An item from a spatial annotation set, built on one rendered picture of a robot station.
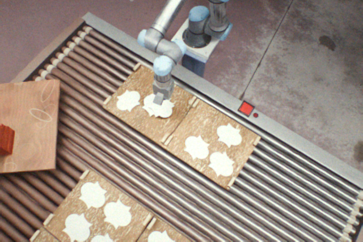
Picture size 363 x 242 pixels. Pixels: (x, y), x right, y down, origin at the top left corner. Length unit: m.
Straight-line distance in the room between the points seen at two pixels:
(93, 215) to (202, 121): 0.75
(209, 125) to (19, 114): 1.01
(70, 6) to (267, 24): 2.05
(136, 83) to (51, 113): 0.50
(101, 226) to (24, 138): 0.59
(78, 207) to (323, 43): 2.77
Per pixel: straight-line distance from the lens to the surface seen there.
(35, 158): 1.74
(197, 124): 1.78
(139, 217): 1.66
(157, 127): 1.77
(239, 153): 1.75
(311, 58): 3.39
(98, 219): 1.69
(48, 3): 3.75
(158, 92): 1.54
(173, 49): 1.42
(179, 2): 1.54
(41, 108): 1.83
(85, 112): 1.88
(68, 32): 2.17
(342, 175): 1.94
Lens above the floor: 2.58
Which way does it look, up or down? 65 degrees down
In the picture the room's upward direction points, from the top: 5 degrees clockwise
